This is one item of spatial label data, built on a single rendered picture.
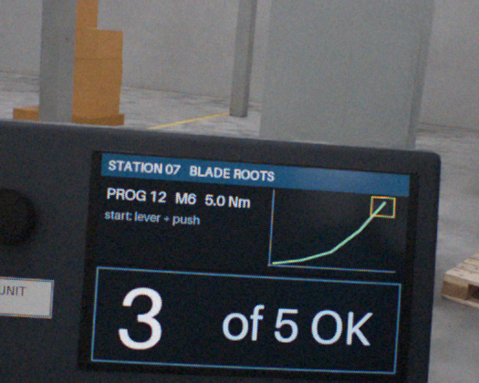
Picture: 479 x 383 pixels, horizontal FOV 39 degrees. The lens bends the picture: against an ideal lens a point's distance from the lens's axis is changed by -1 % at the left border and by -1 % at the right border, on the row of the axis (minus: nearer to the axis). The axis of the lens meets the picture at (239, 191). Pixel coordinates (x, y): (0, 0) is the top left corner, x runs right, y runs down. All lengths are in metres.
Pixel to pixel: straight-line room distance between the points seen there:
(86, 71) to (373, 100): 3.52
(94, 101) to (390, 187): 8.38
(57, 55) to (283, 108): 2.99
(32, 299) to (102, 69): 8.38
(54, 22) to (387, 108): 3.81
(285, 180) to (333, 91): 7.85
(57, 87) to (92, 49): 2.10
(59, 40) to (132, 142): 6.30
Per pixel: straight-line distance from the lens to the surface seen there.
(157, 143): 0.35
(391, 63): 8.06
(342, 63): 8.17
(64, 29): 6.67
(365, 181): 0.36
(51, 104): 6.73
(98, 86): 8.71
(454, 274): 3.92
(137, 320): 0.35
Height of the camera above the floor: 1.31
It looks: 13 degrees down
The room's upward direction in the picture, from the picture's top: 5 degrees clockwise
